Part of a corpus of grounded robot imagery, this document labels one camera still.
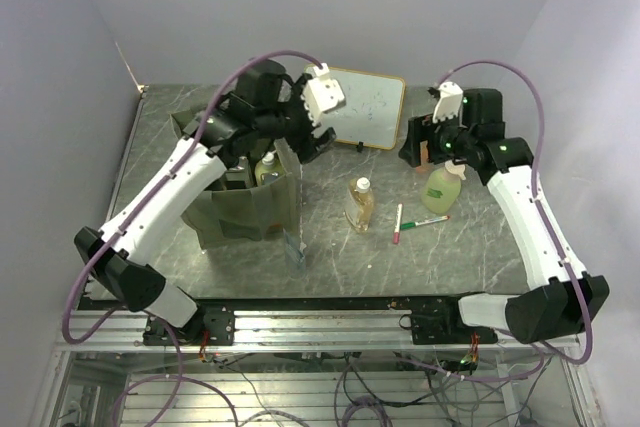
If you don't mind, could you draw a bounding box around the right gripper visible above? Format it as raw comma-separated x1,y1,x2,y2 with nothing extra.
399,107,476,167

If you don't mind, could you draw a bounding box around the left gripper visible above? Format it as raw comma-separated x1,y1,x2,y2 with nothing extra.
257,74,339,164

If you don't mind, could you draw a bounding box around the yellow-green lotion bottle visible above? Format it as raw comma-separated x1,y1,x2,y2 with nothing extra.
254,152,283,186

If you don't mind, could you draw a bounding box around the amber pump soap bottle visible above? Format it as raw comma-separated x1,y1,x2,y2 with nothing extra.
344,177,375,232

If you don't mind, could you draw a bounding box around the clear bottle black label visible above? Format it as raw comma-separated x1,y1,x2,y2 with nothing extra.
223,156,253,190

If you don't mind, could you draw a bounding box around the orange bottle pink cap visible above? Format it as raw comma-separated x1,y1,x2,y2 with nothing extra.
415,141,433,174

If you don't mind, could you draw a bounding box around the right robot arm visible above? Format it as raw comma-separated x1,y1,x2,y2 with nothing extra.
399,81,610,344

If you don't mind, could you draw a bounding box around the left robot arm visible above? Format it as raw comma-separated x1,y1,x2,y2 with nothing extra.
74,53,345,344

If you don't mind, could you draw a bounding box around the green canvas bag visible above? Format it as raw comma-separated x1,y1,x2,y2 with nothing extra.
181,139,301,249

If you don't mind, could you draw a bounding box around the small whiteboard with stand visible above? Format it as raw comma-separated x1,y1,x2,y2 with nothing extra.
317,68,406,150

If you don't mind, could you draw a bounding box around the green bottle beige pump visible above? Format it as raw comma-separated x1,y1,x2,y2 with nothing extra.
421,160,466,215

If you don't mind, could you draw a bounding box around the green whiteboard marker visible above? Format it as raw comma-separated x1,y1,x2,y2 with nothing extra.
400,215,450,231

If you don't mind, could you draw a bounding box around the pink whiteboard marker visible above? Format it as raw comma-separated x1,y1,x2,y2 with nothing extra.
392,203,404,245

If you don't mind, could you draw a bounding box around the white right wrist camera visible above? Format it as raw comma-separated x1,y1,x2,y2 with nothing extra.
431,81,464,123

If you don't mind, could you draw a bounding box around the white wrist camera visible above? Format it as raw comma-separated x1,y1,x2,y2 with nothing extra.
301,63,346,127
431,81,464,123

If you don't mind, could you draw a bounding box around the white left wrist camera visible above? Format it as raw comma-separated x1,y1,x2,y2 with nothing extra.
301,63,346,127

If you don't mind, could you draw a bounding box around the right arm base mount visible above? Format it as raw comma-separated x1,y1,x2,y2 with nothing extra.
409,296,469,345

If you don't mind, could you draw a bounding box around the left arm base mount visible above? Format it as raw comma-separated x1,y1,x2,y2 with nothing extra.
143,306,236,346

